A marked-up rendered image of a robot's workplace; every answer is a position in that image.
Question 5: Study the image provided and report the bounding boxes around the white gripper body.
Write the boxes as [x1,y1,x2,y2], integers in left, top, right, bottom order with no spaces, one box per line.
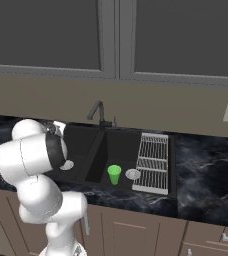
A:
[53,120,67,138]

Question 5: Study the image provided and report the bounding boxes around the round silver sink drain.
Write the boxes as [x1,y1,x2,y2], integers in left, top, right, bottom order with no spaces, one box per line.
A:
[59,159,75,172]
[124,168,142,181]

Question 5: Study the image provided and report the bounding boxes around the black sink tap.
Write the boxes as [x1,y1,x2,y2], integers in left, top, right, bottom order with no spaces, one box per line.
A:
[86,99,117,131]

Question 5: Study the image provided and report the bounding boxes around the black double basin sink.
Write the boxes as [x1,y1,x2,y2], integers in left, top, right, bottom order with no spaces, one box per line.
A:
[45,122,178,200]

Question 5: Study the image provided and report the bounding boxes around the green cup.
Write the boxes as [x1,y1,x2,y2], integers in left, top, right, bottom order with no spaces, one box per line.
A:
[106,164,123,186]

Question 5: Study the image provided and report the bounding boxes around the grey upper cupboard door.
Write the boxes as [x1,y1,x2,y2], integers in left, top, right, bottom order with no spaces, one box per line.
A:
[0,0,117,80]
[119,0,228,89]

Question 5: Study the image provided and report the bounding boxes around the brown drawer front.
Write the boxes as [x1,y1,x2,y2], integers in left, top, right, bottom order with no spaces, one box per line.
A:
[183,219,228,252]

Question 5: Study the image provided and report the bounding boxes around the white wire drying rack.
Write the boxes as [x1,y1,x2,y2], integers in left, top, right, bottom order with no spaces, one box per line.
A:
[131,132,170,196]

